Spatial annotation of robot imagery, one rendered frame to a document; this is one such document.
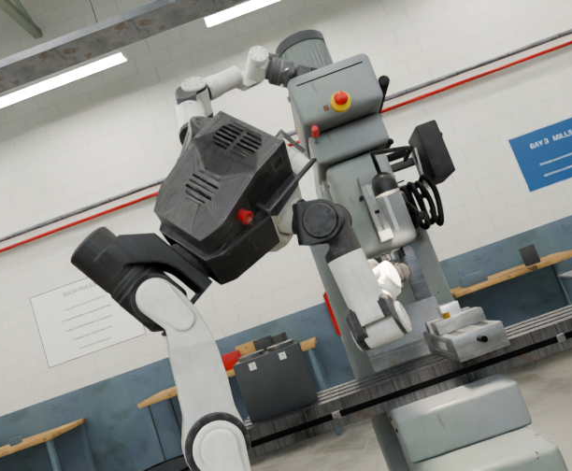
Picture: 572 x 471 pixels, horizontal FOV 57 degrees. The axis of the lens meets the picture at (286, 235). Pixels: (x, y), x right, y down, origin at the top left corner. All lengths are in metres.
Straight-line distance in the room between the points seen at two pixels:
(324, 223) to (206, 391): 0.45
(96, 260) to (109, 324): 5.20
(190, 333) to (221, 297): 4.85
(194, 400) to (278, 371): 0.53
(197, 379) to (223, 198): 0.41
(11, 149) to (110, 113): 1.28
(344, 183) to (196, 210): 0.64
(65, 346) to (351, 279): 5.65
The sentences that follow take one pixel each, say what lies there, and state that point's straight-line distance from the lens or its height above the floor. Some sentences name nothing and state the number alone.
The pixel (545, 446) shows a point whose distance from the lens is 1.46.
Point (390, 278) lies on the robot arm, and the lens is 1.44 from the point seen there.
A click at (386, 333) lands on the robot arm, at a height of 1.12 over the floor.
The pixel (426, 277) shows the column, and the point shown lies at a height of 1.18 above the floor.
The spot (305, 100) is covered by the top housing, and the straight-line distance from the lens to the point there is 1.62.
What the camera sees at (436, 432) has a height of 0.81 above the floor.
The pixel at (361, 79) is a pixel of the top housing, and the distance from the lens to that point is 1.64.
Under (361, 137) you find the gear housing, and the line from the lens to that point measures 1.68.
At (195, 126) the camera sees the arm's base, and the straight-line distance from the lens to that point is 1.43.
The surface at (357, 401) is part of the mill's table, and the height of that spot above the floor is 0.92.
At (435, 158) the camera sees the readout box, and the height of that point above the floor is 1.58.
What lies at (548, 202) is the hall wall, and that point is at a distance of 6.49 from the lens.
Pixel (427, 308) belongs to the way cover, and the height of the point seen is 1.07.
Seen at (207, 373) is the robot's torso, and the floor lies 1.17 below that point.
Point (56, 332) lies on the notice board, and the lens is 6.71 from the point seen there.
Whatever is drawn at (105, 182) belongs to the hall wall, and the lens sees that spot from 6.62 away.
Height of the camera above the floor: 1.24
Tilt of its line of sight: 8 degrees up
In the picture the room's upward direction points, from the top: 19 degrees counter-clockwise
